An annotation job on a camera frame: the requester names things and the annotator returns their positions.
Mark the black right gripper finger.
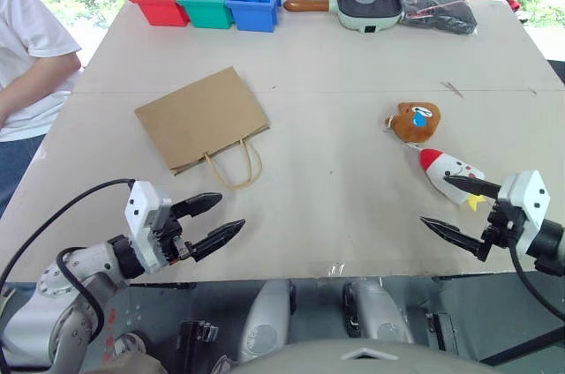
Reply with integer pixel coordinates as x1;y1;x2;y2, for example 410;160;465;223
443;175;501;202
418;215;493;263

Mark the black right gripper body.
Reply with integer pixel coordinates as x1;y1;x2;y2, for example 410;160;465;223
481;198;526;254

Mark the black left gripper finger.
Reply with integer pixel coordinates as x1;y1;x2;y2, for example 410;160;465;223
189;218;246;263
170;191;223;220

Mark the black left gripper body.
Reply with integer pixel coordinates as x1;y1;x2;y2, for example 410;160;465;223
153;207;195;266

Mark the brown paper bag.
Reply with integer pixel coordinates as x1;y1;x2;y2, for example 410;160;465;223
133;66;271;191

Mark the black plastic bag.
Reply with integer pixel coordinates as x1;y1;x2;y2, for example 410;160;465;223
398;0;478;36

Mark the white red rocket plush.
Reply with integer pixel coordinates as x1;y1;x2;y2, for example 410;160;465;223
406;141;487;213

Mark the brown bear plush toy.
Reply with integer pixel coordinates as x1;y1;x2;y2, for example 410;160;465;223
382;101;442;145

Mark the silver robot left leg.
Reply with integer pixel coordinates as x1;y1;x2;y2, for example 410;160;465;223
237;279;297;364

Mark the silver robot leg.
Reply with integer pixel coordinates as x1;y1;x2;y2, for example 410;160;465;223
237;279;297;364
343;279;415;344

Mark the silver robot right leg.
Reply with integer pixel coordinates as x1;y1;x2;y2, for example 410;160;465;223
343;279;415;344

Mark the grey robot torso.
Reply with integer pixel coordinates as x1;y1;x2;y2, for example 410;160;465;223
229;338;509;374

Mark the green plastic bin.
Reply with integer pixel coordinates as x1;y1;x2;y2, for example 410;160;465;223
176;0;234;30

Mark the green electric frying pan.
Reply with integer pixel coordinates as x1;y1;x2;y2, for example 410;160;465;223
282;0;404;34

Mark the blue plastic bin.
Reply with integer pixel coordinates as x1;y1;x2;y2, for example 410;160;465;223
225;0;283;34

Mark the person in white shirt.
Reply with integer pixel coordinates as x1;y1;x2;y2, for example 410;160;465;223
0;0;83;219

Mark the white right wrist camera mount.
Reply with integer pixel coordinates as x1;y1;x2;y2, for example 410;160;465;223
496;169;552;259

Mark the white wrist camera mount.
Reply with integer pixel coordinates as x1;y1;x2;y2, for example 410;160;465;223
124;180;173;274
496;169;552;259

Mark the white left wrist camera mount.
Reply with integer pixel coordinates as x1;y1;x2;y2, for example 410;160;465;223
124;180;173;274

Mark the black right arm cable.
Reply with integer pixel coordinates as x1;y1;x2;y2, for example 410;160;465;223
507;236;565;332

